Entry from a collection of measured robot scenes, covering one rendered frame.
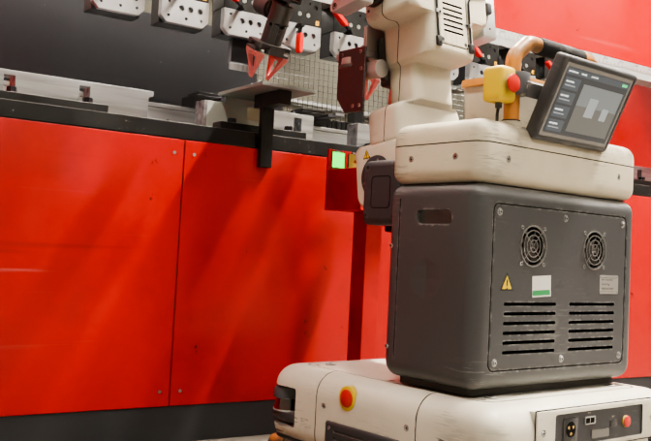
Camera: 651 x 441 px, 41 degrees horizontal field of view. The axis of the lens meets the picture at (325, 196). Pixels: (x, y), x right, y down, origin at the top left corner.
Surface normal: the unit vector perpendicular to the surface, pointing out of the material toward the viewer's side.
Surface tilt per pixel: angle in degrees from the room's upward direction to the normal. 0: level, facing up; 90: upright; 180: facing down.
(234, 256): 90
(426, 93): 82
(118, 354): 90
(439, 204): 90
